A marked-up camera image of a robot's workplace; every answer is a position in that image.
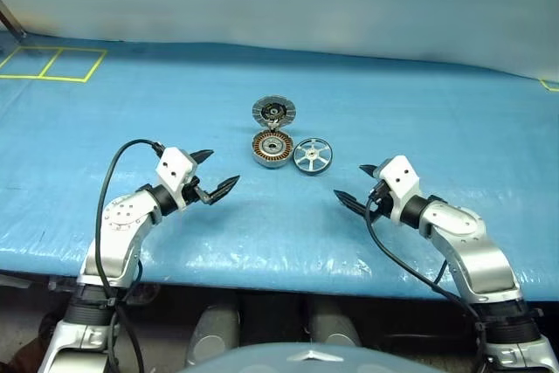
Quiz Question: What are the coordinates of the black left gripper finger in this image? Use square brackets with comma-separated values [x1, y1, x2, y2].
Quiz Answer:
[204, 175, 242, 208]
[190, 149, 216, 169]

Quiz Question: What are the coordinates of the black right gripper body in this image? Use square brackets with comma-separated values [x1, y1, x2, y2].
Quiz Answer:
[368, 180, 395, 223]

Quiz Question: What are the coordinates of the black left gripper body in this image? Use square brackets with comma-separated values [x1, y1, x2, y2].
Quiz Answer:
[181, 175, 210, 209]

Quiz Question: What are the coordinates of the silver spoked motor rotor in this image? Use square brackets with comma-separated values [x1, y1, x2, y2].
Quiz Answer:
[292, 137, 335, 176]

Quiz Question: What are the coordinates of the motor stator with copper windings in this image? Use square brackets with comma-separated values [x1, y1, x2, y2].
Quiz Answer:
[251, 126, 293, 169]

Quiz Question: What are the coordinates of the blue plastic table cover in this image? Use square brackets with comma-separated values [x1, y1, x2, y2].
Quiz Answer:
[0, 31, 559, 303]

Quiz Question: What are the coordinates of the grey rounded robot leg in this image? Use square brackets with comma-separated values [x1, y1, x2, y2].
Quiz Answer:
[307, 300, 364, 349]
[186, 301, 242, 368]

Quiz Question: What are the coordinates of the grey robot torso with emblem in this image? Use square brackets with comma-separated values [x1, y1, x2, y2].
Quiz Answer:
[182, 342, 447, 373]

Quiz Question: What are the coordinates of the yellow tape double square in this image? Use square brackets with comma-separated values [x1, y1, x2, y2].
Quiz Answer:
[0, 45, 108, 84]

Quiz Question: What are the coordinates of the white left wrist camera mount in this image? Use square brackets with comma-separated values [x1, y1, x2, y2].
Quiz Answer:
[155, 145, 197, 213]

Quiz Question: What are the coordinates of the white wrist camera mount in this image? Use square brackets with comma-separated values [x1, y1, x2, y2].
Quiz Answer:
[376, 155, 423, 224]
[155, 145, 197, 213]

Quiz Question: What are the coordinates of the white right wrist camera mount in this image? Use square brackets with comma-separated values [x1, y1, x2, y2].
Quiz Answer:
[376, 155, 423, 224]

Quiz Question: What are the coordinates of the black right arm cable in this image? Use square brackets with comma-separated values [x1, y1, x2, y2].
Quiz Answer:
[364, 187, 488, 373]

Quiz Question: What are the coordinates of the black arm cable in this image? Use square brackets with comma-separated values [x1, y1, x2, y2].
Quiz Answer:
[94, 139, 165, 373]
[364, 187, 488, 373]

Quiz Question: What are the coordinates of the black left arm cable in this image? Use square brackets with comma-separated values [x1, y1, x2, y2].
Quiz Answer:
[94, 139, 165, 373]

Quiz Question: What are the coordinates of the grey bracket under table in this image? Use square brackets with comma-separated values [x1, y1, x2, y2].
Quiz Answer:
[0, 273, 32, 291]

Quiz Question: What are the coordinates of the grey metal post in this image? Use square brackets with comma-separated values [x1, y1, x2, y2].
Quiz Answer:
[0, 0, 28, 39]

